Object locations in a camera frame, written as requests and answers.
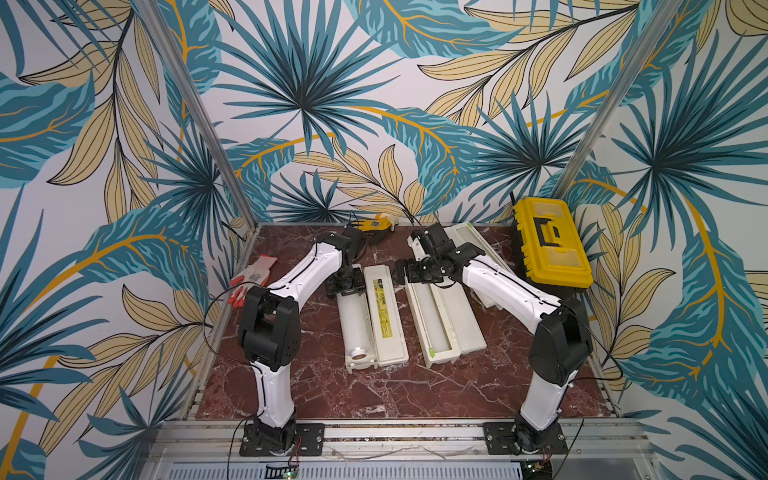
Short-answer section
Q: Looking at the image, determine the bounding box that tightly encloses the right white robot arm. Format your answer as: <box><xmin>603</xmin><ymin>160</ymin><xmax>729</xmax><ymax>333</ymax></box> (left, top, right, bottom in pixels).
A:
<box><xmin>396</xmin><ymin>223</ymin><xmax>593</xmax><ymax>455</ymax></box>

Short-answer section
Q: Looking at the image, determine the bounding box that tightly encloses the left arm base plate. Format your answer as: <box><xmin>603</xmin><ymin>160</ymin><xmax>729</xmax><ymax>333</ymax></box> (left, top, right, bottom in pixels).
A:
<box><xmin>239</xmin><ymin>421</ymin><xmax>325</xmax><ymax>457</ymax></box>

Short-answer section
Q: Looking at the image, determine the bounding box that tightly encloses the white wrap dispenser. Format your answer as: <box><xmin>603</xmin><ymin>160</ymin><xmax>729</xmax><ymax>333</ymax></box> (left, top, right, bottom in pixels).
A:
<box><xmin>361</xmin><ymin>265</ymin><xmax>409</xmax><ymax>368</ymax></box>
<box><xmin>410</xmin><ymin>223</ymin><xmax>517</xmax><ymax>314</ymax></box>
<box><xmin>404</xmin><ymin>281</ymin><xmax>487</xmax><ymax>368</ymax></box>

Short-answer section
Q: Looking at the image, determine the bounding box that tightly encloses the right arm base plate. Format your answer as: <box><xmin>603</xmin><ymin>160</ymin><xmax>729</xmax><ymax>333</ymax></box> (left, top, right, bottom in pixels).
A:
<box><xmin>482</xmin><ymin>420</ymin><xmax>568</xmax><ymax>455</ymax></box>

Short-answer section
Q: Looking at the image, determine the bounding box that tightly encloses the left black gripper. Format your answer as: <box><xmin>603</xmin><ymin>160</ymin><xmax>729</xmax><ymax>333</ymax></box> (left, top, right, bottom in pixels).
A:
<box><xmin>324</xmin><ymin>265</ymin><xmax>368</xmax><ymax>302</ymax></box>

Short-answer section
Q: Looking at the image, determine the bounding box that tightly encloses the yellow black work glove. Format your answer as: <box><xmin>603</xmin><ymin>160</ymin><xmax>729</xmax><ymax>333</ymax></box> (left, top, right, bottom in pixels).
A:
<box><xmin>357</xmin><ymin>214</ymin><xmax>399</xmax><ymax>246</ymax></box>

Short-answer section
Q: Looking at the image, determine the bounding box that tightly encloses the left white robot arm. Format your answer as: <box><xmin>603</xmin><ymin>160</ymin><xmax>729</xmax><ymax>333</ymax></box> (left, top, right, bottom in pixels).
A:
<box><xmin>238</xmin><ymin>225</ymin><xmax>365</xmax><ymax>455</ymax></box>

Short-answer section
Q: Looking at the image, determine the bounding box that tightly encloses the long plastic wrap roll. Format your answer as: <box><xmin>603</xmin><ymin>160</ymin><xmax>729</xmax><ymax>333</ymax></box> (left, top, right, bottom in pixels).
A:
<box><xmin>337</xmin><ymin>293</ymin><xmax>376</xmax><ymax>372</ymax></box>

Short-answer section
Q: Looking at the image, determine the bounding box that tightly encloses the yellow black toolbox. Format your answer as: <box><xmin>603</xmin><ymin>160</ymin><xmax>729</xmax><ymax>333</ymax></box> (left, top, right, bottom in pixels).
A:
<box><xmin>510</xmin><ymin>197</ymin><xmax>594</xmax><ymax>299</ymax></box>

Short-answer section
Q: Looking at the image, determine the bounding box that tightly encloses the red white work glove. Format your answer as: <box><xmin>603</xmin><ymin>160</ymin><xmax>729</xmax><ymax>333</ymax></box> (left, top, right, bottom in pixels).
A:
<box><xmin>228</xmin><ymin>255</ymin><xmax>278</xmax><ymax>308</ymax></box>

